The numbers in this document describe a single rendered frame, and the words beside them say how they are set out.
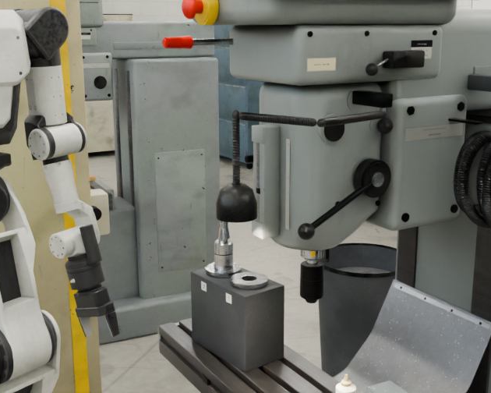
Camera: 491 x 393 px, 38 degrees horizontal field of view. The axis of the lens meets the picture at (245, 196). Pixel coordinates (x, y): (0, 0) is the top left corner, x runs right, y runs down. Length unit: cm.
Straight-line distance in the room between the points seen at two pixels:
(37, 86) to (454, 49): 98
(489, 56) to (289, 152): 47
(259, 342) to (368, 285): 169
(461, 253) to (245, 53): 67
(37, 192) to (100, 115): 687
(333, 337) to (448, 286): 184
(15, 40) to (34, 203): 140
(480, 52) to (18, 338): 116
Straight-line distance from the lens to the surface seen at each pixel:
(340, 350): 349
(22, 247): 170
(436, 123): 140
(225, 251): 171
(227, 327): 168
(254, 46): 130
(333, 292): 337
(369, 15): 126
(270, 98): 132
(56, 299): 311
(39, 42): 176
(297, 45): 119
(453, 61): 143
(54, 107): 180
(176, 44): 130
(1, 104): 165
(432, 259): 170
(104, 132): 983
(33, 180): 295
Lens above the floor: 173
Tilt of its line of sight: 14 degrees down
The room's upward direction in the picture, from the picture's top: straight up
